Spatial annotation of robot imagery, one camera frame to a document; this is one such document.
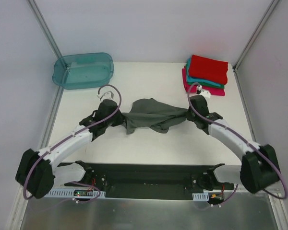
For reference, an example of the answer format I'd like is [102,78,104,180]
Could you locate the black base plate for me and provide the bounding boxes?
[62,162,240,199]

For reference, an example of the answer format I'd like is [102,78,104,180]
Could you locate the aluminium frame post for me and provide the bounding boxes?
[26,0,62,58]
[233,0,281,72]

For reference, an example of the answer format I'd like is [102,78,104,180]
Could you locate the left aluminium frame post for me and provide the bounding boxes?
[26,0,62,58]

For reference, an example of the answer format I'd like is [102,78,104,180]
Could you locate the teal plastic bin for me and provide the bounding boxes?
[52,52,114,90]

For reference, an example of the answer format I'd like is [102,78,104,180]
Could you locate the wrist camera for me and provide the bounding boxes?
[97,91,114,102]
[196,85,211,99]

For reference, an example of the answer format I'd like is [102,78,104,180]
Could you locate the right aluminium frame post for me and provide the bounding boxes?
[233,0,281,72]

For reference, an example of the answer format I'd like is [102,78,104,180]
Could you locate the left white cable duct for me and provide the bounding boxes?
[45,188,106,199]

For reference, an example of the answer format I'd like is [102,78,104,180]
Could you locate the pink folded t shirt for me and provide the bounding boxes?
[181,68,225,96]

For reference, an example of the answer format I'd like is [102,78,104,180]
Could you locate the red folded t shirt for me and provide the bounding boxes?
[188,55,228,85]

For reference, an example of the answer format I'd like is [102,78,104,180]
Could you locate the grey t shirt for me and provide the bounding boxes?
[122,98,188,135]

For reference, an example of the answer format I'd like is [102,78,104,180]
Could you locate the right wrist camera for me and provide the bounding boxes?
[196,85,211,99]

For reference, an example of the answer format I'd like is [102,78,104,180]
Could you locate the green folded t shirt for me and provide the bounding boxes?
[186,58,225,89]

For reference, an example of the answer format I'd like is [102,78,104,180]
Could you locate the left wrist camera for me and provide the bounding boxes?
[97,91,114,102]

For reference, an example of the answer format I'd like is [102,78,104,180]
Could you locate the white cable duct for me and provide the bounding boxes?
[192,192,209,202]
[45,188,106,199]

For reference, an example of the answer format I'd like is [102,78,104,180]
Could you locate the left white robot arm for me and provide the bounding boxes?
[15,99,124,200]

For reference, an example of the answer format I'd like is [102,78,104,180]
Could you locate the right white cable duct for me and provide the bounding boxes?
[192,192,209,202]

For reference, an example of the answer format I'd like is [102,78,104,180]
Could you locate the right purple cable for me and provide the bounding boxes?
[187,82,288,211]

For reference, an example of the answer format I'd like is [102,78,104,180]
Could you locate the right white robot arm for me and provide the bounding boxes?
[186,95,280,194]

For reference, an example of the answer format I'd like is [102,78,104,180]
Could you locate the teal folded t shirt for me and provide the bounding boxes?
[186,58,218,86]

